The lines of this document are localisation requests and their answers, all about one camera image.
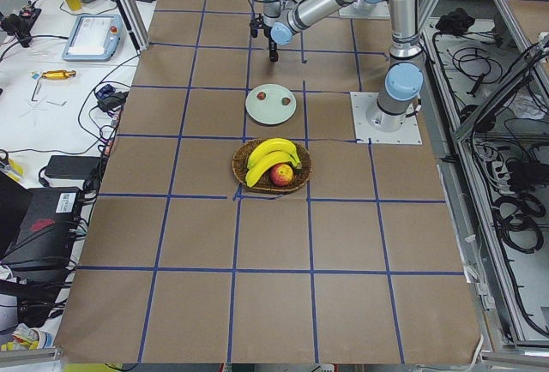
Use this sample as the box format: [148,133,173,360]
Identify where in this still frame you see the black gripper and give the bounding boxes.
[266,28,279,63]

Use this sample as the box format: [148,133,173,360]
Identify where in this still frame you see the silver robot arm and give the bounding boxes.
[249,0,424,132]

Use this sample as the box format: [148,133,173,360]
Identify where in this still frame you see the light green plate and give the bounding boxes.
[245,84,297,125]

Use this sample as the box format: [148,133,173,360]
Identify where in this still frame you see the yellow banana bunch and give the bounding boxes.
[245,138,302,188]

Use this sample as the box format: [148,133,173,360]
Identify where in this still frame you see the red yellow apple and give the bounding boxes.
[269,164,294,187]

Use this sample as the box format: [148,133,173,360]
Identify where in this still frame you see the blue teach pendant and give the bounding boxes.
[62,15,124,62]

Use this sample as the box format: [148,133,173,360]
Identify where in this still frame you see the black cloth bundle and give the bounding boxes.
[435,8,475,36]

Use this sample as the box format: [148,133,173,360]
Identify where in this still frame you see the golden metal cylinder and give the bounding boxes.
[40,69,76,81]

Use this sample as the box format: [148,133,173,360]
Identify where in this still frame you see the black power adapter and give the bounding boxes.
[44,155,100,180]

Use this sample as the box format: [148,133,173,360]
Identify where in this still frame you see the black computer case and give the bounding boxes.
[3,187,83,267]

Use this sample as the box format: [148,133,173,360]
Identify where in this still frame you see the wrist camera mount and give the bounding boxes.
[249,14,263,39]

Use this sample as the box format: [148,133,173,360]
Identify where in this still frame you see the aluminium frame post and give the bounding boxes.
[115,0,150,52]

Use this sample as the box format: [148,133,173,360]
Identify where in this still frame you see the black coiled cables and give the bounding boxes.
[491,195,548,255]

